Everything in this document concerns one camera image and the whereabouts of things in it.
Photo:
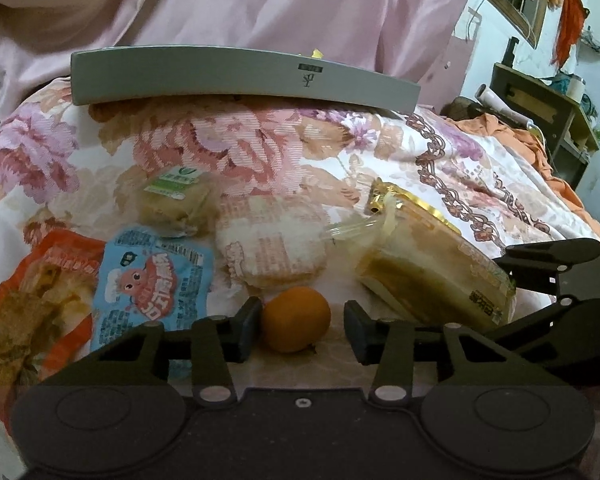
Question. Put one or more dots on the wooden window frame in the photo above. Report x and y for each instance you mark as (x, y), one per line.
(525, 10)

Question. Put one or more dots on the orange cloth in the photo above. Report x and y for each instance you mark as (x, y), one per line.
(510, 135)

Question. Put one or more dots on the wooden bedside cabinet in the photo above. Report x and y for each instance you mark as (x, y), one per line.
(545, 105)

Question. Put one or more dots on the orange red snack packet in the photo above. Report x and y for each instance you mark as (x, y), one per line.
(30, 310)

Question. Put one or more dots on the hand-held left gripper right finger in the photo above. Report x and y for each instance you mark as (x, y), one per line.
(356, 327)

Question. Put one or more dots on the floral bedsheet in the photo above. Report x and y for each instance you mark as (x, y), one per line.
(330, 160)

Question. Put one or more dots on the pink duvet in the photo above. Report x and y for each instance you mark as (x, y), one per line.
(230, 0)

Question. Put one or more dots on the orange fruit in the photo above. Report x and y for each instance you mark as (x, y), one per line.
(295, 320)

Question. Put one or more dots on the orange hanging garment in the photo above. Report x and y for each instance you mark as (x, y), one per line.
(570, 25)

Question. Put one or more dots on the clear bread packet gold tie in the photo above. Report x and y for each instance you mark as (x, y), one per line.
(430, 260)

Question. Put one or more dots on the blue cartoon snack packet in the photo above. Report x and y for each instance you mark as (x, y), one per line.
(145, 285)

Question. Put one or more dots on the yellow snack packet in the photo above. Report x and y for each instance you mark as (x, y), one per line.
(316, 53)

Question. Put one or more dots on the white rice cracker packet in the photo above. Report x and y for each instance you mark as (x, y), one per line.
(270, 240)

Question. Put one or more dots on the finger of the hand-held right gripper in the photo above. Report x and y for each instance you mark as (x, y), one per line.
(570, 332)
(540, 260)

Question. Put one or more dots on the grey shallow box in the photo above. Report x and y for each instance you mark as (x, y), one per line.
(205, 75)

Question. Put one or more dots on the green label cake packet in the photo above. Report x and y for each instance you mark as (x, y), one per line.
(180, 210)

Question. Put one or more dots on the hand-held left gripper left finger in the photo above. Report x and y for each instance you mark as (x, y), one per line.
(250, 327)

